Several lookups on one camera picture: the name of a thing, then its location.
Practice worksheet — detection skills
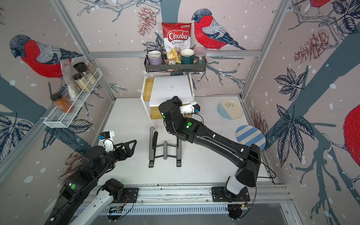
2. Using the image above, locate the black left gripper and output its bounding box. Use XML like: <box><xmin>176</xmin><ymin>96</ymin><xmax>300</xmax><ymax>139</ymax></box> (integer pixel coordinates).
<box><xmin>93</xmin><ymin>138</ymin><xmax>137</xmax><ymax>179</ymax></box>

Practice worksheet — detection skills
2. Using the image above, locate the silver laptop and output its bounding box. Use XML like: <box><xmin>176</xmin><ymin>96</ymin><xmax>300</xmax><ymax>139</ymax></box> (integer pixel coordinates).
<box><xmin>149</xmin><ymin>75</ymin><xmax>194</xmax><ymax>107</ymax></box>

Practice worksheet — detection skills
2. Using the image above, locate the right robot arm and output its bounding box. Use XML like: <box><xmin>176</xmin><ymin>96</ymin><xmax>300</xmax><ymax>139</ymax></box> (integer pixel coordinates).
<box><xmin>158</xmin><ymin>96</ymin><xmax>261</xmax><ymax>196</ymax></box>

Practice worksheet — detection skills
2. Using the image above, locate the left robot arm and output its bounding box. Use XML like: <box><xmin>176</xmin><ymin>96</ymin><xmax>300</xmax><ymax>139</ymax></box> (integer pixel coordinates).
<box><xmin>45</xmin><ymin>140</ymin><xmax>137</xmax><ymax>225</ymax></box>

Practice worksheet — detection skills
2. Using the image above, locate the black laptop stand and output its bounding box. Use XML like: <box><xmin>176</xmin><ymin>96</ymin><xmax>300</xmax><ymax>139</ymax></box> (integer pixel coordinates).
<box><xmin>148</xmin><ymin>127</ymin><xmax>182</xmax><ymax>168</ymax></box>

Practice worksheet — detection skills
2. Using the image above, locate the orange spice jar black lid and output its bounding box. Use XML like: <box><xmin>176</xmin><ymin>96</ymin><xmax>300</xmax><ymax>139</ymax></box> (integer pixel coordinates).
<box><xmin>50</xmin><ymin>93</ymin><xmax>74</xmax><ymax>113</ymax></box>

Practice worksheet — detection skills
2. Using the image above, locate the white wooden two-tier shelf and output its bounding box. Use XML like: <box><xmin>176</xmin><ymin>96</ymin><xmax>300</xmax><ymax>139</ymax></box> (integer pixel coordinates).
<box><xmin>141</xmin><ymin>74</ymin><xmax>195</xmax><ymax>127</ymax></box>

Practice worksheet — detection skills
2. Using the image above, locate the green mug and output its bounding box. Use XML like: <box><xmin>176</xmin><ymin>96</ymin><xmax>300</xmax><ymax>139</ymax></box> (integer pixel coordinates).
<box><xmin>181</xmin><ymin>49</ymin><xmax>195</xmax><ymax>65</ymax></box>

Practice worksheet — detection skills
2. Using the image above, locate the purple cup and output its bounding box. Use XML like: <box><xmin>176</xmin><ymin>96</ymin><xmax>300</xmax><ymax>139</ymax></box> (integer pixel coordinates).
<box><xmin>147</xmin><ymin>50</ymin><xmax>163</xmax><ymax>65</ymax></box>

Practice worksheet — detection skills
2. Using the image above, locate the blue cream plate with sprig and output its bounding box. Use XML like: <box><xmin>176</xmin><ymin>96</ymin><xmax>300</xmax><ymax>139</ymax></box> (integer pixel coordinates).
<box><xmin>217</xmin><ymin>99</ymin><xmax>244</xmax><ymax>120</ymax></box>

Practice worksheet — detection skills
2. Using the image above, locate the red Chuba chips bag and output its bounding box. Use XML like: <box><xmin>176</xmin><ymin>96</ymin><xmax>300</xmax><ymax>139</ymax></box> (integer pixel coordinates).
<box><xmin>162</xmin><ymin>22</ymin><xmax>192</xmax><ymax>64</ymax></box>

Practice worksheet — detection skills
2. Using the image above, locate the beige grain spice jar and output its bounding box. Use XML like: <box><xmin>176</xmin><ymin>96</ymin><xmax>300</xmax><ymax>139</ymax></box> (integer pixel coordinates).
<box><xmin>73</xmin><ymin>73</ymin><xmax>91</xmax><ymax>92</ymax></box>

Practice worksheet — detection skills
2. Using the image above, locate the clear plastic bag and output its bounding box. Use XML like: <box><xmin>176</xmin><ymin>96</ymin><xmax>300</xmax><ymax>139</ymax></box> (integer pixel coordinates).
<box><xmin>60</xmin><ymin>59</ymin><xmax>81</xmax><ymax>100</ymax></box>

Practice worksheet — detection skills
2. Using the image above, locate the blue white striped plate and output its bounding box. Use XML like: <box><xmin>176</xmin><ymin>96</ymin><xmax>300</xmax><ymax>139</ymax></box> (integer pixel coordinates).
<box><xmin>235</xmin><ymin>125</ymin><xmax>266</xmax><ymax>150</ymax></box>

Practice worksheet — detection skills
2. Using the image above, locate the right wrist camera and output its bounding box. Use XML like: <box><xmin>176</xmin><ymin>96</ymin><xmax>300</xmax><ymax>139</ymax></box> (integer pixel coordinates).
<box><xmin>180</xmin><ymin>101</ymin><xmax>201</xmax><ymax>115</ymax></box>

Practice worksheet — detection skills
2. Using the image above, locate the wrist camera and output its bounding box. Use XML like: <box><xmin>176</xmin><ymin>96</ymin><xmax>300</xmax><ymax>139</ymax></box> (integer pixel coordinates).
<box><xmin>180</xmin><ymin>101</ymin><xmax>201</xmax><ymax>115</ymax></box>
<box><xmin>97</xmin><ymin>131</ymin><xmax>115</xmax><ymax>152</ymax></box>

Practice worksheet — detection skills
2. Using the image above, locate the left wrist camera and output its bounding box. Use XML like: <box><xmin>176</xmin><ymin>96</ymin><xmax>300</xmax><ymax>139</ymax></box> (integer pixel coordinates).
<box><xmin>97</xmin><ymin>131</ymin><xmax>115</xmax><ymax>152</ymax></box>

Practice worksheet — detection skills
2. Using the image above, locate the grey wall basket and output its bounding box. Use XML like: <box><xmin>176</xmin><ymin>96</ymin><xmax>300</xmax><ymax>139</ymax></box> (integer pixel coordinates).
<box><xmin>144</xmin><ymin>54</ymin><xmax>207</xmax><ymax>73</ymax></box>

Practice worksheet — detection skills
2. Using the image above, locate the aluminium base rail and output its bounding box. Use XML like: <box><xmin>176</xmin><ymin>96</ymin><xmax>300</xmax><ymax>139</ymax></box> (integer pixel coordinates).
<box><xmin>71</xmin><ymin>183</ymin><xmax>298</xmax><ymax>221</ymax></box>

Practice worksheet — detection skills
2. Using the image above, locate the white wire wall rack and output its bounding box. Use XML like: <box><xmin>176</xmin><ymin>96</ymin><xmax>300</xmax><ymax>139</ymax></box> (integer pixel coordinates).
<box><xmin>44</xmin><ymin>68</ymin><xmax>103</xmax><ymax>128</ymax></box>

